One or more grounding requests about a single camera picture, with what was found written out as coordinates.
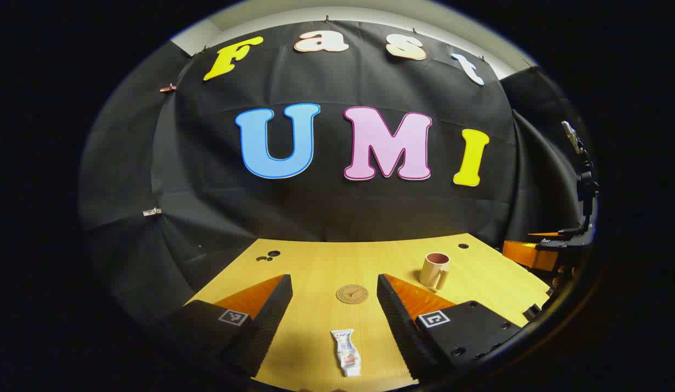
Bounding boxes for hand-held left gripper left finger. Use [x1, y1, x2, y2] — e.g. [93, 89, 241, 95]
[152, 274, 293, 378]

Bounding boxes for round cork coaster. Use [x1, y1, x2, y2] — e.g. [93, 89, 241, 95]
[336, 284, 369, 304]

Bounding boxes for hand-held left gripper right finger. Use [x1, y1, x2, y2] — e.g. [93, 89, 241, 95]
[376, 274, 526, 384]

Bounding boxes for wooden desktop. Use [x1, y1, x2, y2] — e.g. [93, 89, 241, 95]
[186, 233, 551, 391]

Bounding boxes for white toothpaste tube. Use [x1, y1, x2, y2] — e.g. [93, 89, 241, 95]
[330, 329, 362, 377]

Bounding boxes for beige cup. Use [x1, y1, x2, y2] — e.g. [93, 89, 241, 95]
[419, 252, 451, 291]

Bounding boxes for black backdrop cloth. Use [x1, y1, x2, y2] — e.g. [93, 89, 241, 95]
[78, 21, 594, 327]

